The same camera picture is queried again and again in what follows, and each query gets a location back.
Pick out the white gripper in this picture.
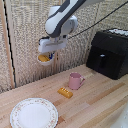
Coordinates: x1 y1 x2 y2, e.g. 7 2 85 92
37 34 69 61

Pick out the white bowl with hot dog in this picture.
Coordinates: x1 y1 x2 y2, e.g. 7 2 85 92
36 52 55 66

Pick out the white floral-rimmed plate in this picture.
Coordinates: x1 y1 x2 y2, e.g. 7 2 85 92
9 97 59 128

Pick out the pink mug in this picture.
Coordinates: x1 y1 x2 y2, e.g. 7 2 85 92
68 72 86 91

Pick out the yellow toy bread loaf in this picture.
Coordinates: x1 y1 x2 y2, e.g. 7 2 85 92
57 86 74 99

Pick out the black toaster oven box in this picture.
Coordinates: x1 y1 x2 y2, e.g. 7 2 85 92
85 27 128 81

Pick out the black cable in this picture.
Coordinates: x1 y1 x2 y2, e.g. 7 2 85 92
68 2 128 39

